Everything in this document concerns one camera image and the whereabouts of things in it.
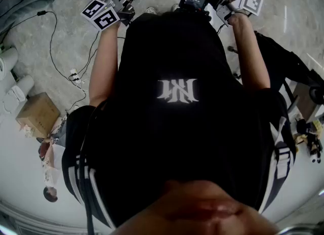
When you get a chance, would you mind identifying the black yellow clutter pile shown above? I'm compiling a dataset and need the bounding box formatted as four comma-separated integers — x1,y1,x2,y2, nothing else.
293,119,324,164

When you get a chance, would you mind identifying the small white workbench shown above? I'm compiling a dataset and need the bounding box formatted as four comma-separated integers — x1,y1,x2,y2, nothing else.
283,68,324,125

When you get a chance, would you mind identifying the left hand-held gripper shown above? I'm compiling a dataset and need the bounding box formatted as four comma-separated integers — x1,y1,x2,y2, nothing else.
80,0,147,31

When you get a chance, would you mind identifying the person's face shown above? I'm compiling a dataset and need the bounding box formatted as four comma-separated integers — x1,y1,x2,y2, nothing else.
108,179,281,235

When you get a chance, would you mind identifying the white power strip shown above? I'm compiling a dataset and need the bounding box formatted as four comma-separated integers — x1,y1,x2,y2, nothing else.
69,68,84,85

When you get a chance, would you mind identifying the white cylindrical appliance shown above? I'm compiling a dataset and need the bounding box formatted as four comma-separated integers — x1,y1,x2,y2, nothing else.
0,46,20,80
2,74,35,114

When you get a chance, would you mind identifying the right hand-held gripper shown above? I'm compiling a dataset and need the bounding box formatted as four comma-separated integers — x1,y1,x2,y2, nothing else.
200,0,264,27

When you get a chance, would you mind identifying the black bag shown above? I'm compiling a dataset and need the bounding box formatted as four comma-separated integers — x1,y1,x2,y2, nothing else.
254,31,320,88

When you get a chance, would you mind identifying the black power adapter cable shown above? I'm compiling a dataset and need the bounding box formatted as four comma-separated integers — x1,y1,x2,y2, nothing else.
7,10,88,112

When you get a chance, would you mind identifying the person's right forearm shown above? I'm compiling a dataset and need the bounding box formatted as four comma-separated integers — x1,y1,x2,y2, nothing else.
227,13,271,90

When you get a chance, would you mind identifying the brown cardboard box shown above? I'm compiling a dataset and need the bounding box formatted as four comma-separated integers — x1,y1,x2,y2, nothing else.
15,92,61,138

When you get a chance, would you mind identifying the person's black printed t-shirt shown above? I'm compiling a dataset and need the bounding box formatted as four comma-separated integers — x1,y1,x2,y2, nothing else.
62,11,297,231

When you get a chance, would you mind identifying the person's left forearm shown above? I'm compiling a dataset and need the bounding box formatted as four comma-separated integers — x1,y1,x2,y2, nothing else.
88,21,123,108

